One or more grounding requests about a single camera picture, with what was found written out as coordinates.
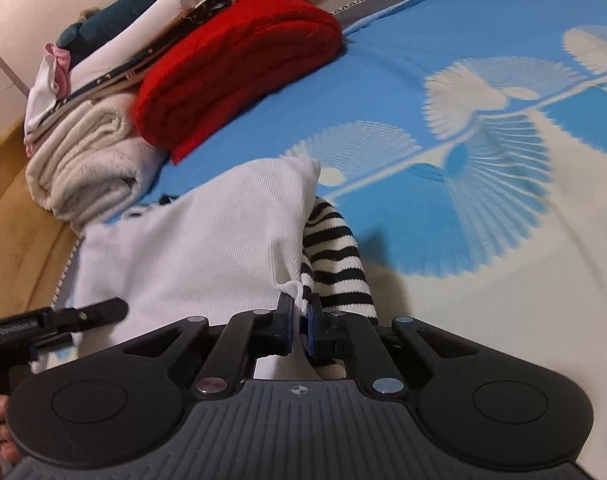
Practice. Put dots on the white black-striped small garment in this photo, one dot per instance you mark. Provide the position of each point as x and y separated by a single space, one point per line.
193 250

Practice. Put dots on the folded beige fleece cloth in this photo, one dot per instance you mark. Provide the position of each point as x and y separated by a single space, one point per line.
88 170

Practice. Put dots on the folded red cloth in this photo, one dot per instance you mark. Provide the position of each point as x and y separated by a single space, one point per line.
233 65

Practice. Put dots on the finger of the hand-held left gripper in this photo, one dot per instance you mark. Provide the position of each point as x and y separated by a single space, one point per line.
95 314

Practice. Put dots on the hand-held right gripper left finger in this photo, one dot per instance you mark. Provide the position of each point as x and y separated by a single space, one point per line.
284 322

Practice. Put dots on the pink cloth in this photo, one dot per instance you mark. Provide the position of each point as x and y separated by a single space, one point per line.
58 67

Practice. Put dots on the wooden bed frame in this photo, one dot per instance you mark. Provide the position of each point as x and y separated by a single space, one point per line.
18 220

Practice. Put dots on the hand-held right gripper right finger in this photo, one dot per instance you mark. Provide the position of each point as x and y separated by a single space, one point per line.
313 327

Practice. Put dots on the blue and white patterned blanket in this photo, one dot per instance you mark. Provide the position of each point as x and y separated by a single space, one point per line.
483 160

